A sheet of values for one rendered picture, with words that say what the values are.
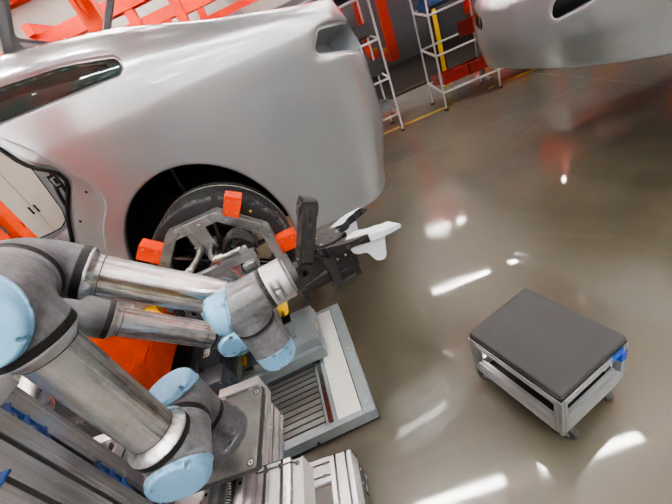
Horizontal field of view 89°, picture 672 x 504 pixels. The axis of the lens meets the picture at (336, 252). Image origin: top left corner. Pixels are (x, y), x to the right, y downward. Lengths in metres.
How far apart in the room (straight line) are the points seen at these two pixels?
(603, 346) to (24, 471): 1.56
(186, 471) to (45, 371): 0.30
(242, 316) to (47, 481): 0.44
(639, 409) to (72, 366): 1.76
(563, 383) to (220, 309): 1.15
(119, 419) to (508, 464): 1.36
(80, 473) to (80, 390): 0.26
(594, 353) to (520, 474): 0.52
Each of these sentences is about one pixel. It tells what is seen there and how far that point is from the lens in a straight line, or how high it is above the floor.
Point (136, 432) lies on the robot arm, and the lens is 0.73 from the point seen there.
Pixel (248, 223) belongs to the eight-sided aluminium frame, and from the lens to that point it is 1.50.
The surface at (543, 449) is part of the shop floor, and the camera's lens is 1.69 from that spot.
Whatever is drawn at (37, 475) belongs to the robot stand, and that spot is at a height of 1.13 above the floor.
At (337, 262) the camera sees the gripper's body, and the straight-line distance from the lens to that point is 0.59.
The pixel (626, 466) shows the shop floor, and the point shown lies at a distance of 1.70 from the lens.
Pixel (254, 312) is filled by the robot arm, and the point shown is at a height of 1.21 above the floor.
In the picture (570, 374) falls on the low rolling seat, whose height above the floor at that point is 0.34.
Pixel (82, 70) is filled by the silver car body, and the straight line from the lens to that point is 1.78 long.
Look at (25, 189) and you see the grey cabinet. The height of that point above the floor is 1.33.
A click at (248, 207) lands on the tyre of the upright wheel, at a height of 1.05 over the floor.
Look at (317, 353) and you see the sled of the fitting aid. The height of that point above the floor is 0.14.
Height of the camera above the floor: 1.53
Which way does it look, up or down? 31 degrees down
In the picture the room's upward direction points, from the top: 25 degrees counter-clockwise
